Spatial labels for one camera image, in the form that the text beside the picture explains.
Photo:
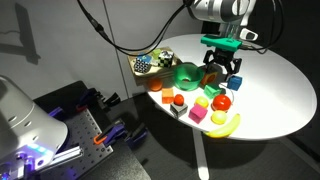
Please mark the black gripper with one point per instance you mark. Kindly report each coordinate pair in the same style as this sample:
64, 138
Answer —
222, 57

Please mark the blue block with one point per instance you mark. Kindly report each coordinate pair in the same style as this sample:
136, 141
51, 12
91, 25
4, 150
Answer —
234, 83

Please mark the green block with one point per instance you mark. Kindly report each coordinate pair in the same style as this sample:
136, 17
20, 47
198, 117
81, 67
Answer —
212, 90

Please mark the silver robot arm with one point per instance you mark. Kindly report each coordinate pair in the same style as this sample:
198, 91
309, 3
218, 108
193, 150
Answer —
233, 17

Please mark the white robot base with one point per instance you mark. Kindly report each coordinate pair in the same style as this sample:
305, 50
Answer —
28, 135

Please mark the green plastic bowl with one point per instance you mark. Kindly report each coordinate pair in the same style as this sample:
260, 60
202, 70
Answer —
187, 76

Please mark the magenta cube block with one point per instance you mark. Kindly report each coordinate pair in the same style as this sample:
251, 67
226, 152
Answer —
197, 113

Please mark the orange cube block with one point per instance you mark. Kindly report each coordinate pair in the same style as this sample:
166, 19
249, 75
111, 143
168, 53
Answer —
167, 95

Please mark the grey cube block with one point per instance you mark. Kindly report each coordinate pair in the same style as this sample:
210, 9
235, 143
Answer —
178, 110

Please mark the multicoloured cube with hole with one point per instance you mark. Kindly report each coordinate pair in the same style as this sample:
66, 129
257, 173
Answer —
212, 75

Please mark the large red toy apple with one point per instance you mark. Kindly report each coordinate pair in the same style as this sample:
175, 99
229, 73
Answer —
221, 102

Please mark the yellow toy lemon upper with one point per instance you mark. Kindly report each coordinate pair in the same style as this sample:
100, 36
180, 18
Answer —
202, 101

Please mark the yellow toy lemon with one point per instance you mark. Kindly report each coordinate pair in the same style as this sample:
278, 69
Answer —
219, 117
202, 101

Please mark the black white checkered cube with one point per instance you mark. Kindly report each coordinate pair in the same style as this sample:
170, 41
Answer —
165, 58

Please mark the wooden tray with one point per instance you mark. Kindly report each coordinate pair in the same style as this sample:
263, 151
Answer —
155, 71

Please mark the yellow toy lemon lower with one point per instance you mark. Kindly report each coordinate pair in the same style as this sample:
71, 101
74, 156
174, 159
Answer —
219, 117

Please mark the small red toy tomato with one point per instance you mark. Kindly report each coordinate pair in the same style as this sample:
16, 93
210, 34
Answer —
179, 100

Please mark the lime green cube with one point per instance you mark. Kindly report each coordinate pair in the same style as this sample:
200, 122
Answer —
156, 53

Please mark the yellow toy banana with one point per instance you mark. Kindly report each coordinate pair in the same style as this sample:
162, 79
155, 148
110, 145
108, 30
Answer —
227, 129

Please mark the orange toy fruit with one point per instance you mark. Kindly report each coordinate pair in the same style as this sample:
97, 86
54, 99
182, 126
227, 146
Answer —
155, 84

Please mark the purple clamp left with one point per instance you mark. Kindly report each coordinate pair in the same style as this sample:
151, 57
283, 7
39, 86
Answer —
117, 130

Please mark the purple clamp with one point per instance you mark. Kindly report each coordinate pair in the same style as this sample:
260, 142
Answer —
117, 130
92, 97

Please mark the white table base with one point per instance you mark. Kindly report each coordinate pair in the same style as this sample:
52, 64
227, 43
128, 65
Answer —
202, 167

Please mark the purple clamp right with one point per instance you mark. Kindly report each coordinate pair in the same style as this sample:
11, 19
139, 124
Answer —
92, 97

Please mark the perforated metal breadboard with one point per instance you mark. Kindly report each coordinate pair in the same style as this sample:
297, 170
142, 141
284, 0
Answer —
82, 129

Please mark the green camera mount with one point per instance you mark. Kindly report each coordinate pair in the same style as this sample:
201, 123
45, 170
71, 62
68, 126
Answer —
228, 44

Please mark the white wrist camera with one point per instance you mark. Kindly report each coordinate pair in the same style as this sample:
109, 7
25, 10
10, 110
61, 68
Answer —
248, 35

